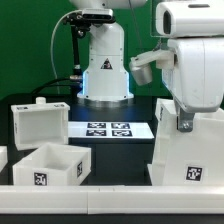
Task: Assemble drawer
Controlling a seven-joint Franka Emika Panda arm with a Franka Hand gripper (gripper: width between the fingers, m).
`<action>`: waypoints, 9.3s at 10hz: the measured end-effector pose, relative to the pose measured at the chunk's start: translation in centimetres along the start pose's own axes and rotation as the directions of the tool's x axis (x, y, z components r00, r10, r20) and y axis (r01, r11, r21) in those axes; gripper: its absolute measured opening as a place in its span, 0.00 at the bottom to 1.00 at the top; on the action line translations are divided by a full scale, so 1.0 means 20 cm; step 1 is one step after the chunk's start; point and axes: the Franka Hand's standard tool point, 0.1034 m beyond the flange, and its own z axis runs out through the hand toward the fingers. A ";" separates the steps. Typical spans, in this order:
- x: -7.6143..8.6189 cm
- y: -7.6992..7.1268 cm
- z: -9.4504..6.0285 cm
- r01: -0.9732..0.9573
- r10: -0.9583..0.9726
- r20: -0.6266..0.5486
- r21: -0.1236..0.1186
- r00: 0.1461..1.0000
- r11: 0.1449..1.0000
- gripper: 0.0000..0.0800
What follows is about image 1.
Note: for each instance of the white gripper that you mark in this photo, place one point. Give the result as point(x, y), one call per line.
point(194, 30)

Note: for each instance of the white drawer with knob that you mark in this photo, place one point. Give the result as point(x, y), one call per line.
point(40, 123)

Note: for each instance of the white front rail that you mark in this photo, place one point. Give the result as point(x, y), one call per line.
point(111, 200)

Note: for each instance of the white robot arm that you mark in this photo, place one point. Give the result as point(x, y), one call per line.
point(105, 79)

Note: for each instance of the white drawer cabinet box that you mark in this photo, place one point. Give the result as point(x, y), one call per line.
point(190, 158)

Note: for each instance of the black camera on stand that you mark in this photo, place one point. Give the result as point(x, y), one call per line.
point(80, 22)

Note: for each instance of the white left rail piece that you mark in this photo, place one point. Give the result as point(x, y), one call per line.
point(3, 157)

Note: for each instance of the white drawer with tag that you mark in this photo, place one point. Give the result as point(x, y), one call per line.
point(53, 165)

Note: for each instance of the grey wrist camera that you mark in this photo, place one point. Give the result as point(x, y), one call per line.
point(140, 65)

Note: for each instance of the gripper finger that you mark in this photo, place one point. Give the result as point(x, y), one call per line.
point(185, 121)

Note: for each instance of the white marker tag sheet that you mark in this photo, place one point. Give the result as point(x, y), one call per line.
point(109, 130)

